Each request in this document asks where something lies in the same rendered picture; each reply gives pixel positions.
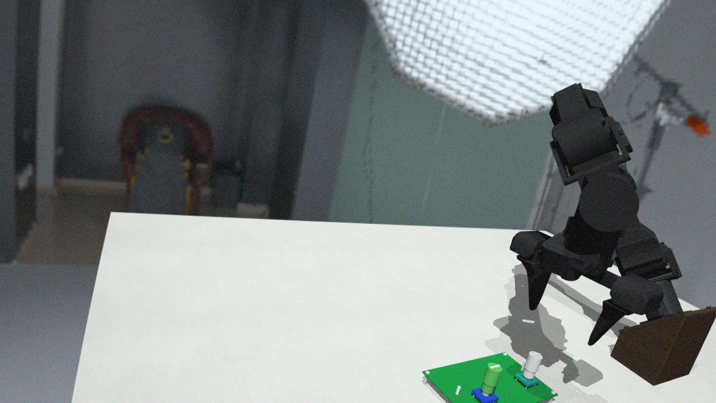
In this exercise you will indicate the green circuit board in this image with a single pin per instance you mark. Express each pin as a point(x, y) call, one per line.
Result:
point(493, 379)

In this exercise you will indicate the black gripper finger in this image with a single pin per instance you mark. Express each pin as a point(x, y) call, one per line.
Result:
point(611, 314)
point(537, 279)

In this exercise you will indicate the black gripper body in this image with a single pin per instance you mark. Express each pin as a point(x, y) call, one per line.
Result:
point(632, 292)

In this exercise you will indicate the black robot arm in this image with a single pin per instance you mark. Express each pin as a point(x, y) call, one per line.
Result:
point(584, 140)

